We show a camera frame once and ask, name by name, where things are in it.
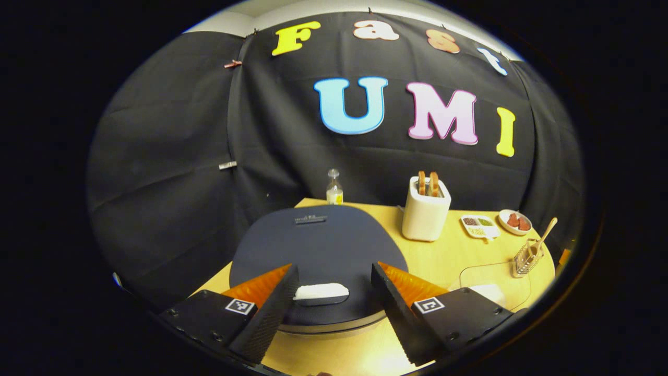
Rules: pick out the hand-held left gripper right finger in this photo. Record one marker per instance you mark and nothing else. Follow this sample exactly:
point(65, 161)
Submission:
point(399, 318)

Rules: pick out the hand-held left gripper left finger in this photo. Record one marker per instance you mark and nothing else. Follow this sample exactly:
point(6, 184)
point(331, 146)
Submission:
point(266, 318)

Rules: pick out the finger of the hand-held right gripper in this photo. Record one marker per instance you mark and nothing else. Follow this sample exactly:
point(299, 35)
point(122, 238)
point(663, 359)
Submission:
point(564, 257)

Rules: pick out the wooden spoon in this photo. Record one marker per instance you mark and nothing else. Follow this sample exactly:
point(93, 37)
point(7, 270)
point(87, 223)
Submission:
point(545, 232)

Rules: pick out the black rice cooker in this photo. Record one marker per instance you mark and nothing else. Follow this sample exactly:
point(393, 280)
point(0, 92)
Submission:
point(323, 245)

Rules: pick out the red meat slice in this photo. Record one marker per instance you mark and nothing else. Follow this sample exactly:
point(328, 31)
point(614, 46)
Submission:
point(524, 224)
point(513, 220)

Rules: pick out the small white plate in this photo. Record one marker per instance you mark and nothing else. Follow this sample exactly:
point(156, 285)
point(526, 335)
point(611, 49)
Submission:
point(503, 224)

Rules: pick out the white divided dish of beans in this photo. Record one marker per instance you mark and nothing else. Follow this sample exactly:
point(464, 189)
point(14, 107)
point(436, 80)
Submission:
point(480, 228)

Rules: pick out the white toaster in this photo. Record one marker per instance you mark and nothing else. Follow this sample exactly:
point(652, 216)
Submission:
point(425, 216)

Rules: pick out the bread slice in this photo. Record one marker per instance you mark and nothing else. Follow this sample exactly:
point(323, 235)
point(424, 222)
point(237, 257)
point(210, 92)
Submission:
point(421, 183)
point(434, 184)

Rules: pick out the small glass bottle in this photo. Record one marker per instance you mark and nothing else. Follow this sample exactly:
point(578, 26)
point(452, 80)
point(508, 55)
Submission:
point(334, 193)

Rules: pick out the metal clip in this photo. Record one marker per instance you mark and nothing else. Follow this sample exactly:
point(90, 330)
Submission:
point(228, 165)

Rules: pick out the red clip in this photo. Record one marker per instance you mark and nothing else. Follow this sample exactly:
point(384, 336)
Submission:
point(233, 63)

